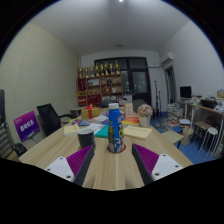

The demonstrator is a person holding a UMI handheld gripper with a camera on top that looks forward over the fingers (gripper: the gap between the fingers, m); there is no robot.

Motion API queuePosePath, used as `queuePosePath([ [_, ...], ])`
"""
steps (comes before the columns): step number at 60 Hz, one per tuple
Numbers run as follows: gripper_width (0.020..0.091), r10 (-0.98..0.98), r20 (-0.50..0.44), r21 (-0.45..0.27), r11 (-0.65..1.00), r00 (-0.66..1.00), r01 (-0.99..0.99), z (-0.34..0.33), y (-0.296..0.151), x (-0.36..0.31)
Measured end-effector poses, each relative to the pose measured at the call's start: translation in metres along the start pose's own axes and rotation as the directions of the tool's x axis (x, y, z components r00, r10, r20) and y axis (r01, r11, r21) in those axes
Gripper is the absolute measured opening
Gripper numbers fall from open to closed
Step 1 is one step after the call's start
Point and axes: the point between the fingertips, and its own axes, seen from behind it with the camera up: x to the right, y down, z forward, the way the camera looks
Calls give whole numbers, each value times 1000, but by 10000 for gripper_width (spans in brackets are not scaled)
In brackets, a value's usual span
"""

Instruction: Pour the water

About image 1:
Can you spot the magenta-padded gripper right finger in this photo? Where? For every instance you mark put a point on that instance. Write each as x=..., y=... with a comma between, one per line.
x=165, y=166

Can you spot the small beige book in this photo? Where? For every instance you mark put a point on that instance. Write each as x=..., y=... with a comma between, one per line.
x=71, y=129

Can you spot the small upright card stand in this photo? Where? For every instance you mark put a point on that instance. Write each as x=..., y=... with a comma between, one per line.
x=128, y=110

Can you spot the black cup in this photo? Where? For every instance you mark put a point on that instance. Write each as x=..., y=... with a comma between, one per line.
x=86, y=138

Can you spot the flat round red coaster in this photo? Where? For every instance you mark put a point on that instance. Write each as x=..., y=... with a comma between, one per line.
x=124, y=149

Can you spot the black computer monitor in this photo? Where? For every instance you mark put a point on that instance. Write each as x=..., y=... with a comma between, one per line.
x=185, y=92

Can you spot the black office chair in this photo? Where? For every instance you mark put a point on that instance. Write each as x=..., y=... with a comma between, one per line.
x=48, y=116

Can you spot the wide beige book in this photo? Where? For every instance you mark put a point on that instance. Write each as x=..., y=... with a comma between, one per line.
x=137, y=132

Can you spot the white air conditioner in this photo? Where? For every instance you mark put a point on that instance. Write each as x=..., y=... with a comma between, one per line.
x=167, y=58

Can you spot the orange book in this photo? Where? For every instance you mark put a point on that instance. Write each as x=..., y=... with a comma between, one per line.
x=131, y=121

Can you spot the grey striped office chair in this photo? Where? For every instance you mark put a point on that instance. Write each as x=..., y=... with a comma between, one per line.
x=5, y=143

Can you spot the white paper sheet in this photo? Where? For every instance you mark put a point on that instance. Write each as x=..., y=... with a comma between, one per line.
x=95, y=126

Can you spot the wooden shelf unit with trophies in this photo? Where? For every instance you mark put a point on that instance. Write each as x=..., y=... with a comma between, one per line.
x=100, y=88

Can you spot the dark glass door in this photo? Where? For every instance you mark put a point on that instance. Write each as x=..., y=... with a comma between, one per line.
x=140, y=80

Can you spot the cluttered side desk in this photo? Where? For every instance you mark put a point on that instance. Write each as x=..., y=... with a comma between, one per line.
x=208, y=111

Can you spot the purple sign board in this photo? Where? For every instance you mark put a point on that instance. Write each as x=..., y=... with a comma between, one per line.
x=26, y=126

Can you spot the pink flowers in white pot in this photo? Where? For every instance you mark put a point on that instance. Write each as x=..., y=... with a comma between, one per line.
x=144, y=111

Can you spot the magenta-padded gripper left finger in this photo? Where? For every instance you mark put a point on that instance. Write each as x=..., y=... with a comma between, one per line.
x=59, y=166

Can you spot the black microphone stand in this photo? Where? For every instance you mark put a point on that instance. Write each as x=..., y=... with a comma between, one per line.
x=156, y=96

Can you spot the white round stool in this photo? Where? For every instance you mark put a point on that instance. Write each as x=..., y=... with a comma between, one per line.
x=210, y=131

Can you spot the brown wooden stool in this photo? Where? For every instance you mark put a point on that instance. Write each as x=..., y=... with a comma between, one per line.
x=201, y=125

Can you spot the yellow gift box red ribbon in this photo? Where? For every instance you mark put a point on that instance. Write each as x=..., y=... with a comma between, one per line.
x=90, y=112

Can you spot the blue white-capped drink bottle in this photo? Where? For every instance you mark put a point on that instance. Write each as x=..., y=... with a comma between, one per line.
x=115, y=128

